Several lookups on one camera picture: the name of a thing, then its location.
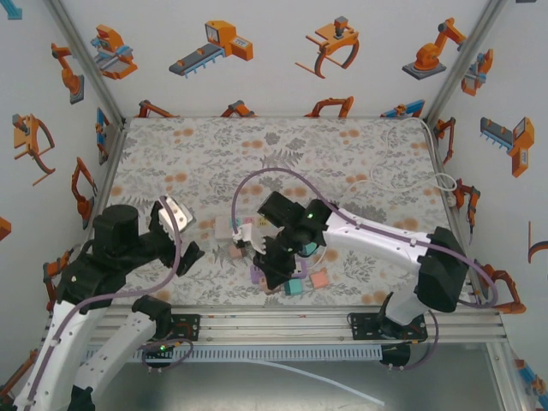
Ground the white slotted cable duct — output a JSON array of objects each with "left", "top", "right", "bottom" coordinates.
[{"left": 85, "top": 345, "right": 384, "bottom": 364}]

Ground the aluminium frame post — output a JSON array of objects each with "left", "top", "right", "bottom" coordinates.
[
  {"left": 42, "top": 0, "right": 128, "bottom": 129},
  {"left": 421, "top": 0, "right": 510, "bottom": 128}
]

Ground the aluminium side rail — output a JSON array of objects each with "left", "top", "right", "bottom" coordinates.
[
  {"left": 421, "top": 122, "right": 485, "bottom": 307},
  {"left": 83, "top": 122, "right": 128, "bottom": 253}
]

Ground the white purple-strip power cable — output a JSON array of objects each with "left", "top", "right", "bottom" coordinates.
[{"left": 312, "top": 117, "right": 458, "bottom": 269}]

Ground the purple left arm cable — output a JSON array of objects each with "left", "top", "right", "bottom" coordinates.
[{"left": 23, "top": 195, "right": 194, "bottom": 408}]

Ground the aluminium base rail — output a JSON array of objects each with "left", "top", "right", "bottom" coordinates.
[{"left": 45, "top": 304, "right": 513, "bottom": 348}]

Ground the long white power strip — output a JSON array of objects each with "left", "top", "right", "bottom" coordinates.
[{"left": 213, "top": 213, "right": 275, "bottom": 241}]

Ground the black controller box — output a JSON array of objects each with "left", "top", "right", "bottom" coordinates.
[
  {"left": 379, "top": 343, "right": 412, "bottom": 373},
  {"left": 142, "top": 341, "right": 177, "bottom": 374}
]

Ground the floral tablecloth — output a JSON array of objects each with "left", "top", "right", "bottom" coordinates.
[{"left": 80, "top": 116, "right": 477, "bottom": 308}]

